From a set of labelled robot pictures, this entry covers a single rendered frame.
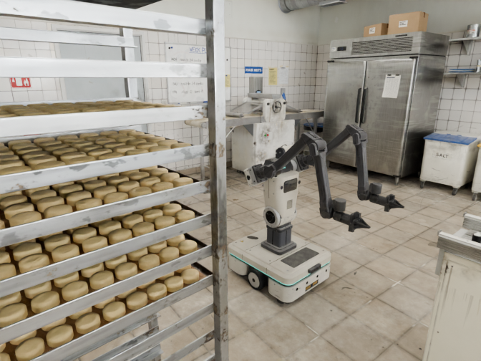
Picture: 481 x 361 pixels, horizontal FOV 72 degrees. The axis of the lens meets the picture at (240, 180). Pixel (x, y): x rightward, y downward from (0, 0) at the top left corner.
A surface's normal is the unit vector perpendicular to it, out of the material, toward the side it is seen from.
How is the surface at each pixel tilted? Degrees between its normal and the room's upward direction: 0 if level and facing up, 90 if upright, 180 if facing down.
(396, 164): 90
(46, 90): 90
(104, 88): 90
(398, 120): 90
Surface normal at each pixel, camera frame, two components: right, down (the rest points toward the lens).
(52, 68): 0.67, 0.22
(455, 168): -0.74, 0.23
